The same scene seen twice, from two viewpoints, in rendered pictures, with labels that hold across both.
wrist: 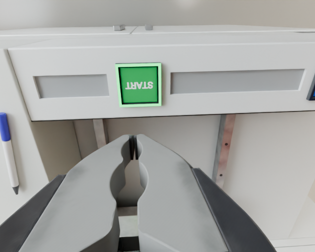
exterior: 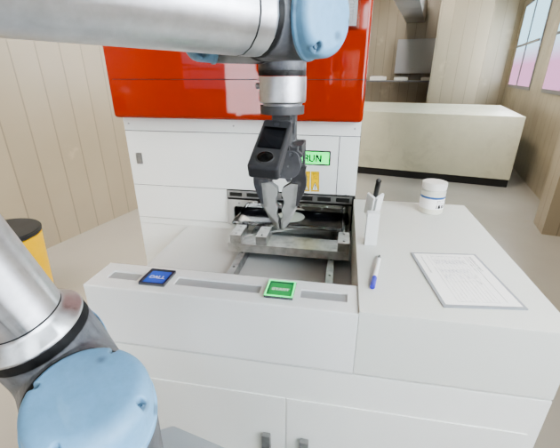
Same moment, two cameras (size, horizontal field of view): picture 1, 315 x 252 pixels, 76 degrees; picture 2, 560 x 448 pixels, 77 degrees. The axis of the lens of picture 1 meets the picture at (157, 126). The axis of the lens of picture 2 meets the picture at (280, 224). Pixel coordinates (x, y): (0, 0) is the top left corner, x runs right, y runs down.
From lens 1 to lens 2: 0.53 m
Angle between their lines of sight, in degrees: 39
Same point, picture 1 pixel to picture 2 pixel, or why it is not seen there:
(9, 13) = not seen: outside the picture
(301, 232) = (174, 228)
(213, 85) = (233, 286)
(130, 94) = (287, 286)
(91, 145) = not seen: hidden behind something
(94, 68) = (306, 300)
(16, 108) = (363, 289)
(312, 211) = (153, 245)
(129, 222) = (316, 246)
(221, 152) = not seen: hidden behind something
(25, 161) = (368, 268)
